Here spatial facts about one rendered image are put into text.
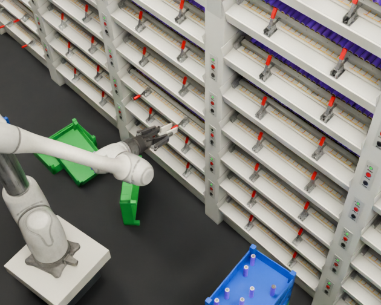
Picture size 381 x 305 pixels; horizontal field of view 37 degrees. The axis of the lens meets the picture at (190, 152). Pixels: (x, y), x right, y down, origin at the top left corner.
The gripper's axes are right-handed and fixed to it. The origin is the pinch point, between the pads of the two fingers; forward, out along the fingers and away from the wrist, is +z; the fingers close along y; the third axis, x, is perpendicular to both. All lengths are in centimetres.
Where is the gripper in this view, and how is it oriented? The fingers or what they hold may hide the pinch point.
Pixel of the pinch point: (169, 129)
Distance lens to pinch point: 258.6
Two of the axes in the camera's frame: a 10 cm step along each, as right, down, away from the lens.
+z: 7.2, -3.8, 5.9
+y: 6.8, 5.6, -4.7
